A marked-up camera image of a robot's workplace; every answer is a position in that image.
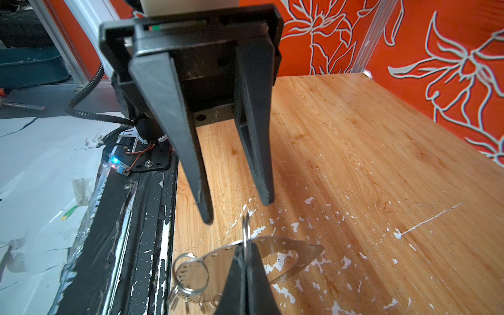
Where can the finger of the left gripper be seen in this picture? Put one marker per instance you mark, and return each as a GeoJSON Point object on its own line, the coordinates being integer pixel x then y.
{"type": "Point", "coordinates": [157, 80]}
{"type": "Point", "coordinates": [252, 105]}

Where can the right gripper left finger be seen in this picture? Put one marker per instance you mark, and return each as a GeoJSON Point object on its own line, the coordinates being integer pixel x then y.
{"type": "Point", "coordinates": [234, 298]}

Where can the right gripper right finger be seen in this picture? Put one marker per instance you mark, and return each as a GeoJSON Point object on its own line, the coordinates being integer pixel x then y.
{"type": "Point", "coordinates": [258, 295]}

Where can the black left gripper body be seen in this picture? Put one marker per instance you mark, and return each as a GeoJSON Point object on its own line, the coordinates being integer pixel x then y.
{"type": "Point", "coordinates": [202, 45]}

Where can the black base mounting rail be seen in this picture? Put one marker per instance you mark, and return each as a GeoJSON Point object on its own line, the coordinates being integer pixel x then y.
{"type": "Point", "coordinates": [120, 260]}

